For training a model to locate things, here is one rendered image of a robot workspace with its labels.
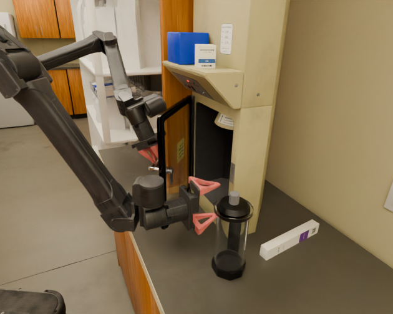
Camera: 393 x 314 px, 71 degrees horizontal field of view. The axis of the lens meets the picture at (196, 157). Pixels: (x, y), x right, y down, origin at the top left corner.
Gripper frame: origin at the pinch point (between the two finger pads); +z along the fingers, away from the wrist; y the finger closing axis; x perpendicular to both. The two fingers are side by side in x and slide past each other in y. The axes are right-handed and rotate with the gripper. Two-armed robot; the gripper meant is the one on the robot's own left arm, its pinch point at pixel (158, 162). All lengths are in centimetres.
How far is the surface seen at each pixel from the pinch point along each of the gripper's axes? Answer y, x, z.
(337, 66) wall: -62, -32, -5
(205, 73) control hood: -28.7, 8.9, -20.8
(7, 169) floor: 296, -153, -5
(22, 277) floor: 158, -26, 59
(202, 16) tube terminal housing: -27.3, -16.8, -36.7
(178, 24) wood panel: -17.0, -23.7, -39.0
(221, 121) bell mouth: -22.7, -9.3, -4.5
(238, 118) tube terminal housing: -30.9, 1.2, -5.9
